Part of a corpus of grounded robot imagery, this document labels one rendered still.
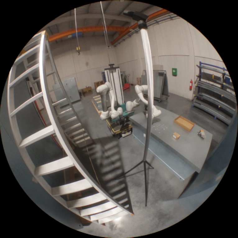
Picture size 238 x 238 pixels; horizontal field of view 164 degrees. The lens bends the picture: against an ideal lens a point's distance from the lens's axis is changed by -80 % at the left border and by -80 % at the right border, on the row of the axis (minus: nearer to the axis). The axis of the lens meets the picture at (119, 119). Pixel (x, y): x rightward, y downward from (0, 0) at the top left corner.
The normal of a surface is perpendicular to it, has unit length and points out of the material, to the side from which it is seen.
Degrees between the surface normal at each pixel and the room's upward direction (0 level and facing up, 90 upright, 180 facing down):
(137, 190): 0
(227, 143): 90
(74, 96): 90
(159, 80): 78
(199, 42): 90
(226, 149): 90
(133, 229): 0
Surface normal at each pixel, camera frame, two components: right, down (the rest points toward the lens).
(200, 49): -0.89, 0.34
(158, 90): -0.87, 0.18
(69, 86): 0.43, 0.43
